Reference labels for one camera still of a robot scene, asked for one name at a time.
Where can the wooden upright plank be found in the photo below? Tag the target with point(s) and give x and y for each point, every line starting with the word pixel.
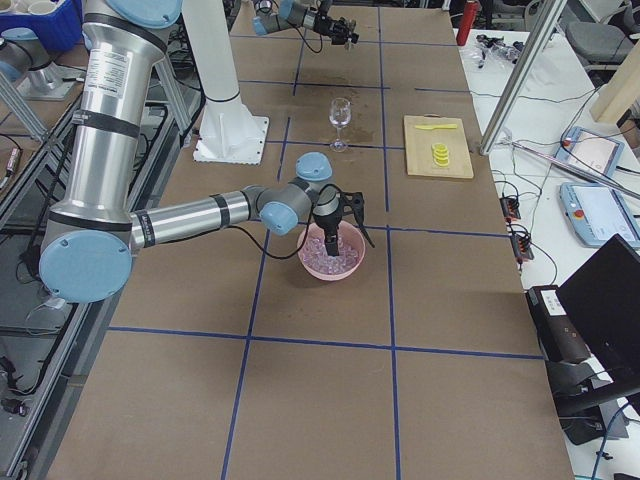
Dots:
pixel 617 96

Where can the near blue teach pendant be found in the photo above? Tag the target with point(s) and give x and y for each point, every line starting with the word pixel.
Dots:
pixel 597 213

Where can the clear wine glass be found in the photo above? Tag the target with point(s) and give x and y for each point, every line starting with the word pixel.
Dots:
pixel 339 117

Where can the red thermos bottle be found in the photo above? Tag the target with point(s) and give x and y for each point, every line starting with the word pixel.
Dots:
pixel 467 20

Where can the grey office chair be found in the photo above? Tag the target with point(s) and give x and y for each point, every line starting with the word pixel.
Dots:
pixel 605 44

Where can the clear plastic bag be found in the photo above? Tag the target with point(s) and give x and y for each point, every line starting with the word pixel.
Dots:
pixel 489 49

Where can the pink bowl of ice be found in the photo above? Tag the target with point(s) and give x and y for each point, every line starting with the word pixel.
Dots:
pixel 315 259

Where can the black box device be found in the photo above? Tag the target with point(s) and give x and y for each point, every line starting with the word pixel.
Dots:
pixel 559 338

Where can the blue teach pendant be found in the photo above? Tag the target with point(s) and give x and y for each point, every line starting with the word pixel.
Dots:
pixel 590 151
pixel 597 213

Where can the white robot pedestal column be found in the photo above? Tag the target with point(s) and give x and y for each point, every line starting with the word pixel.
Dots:
pixel 228 131

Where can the bamboo cutting board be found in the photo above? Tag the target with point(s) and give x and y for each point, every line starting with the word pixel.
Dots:
pixel 418 152

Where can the far blue teach pendant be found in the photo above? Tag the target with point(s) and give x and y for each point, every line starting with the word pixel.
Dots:
pixel 590 151

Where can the yellow lemon slices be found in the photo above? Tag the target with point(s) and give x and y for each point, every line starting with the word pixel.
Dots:
pixel 440 154

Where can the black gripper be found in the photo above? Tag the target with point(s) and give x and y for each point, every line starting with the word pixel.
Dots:
pixel 326 23
pixel 327 220

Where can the yellow plastic knife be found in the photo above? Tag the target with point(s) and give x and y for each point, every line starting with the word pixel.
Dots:
pixel 432 127

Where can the blue storage bin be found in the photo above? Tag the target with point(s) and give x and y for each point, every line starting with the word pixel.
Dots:
pixel 57 31

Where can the aluminium frame post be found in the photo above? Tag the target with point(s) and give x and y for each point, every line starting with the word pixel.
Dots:
pixel 534 45

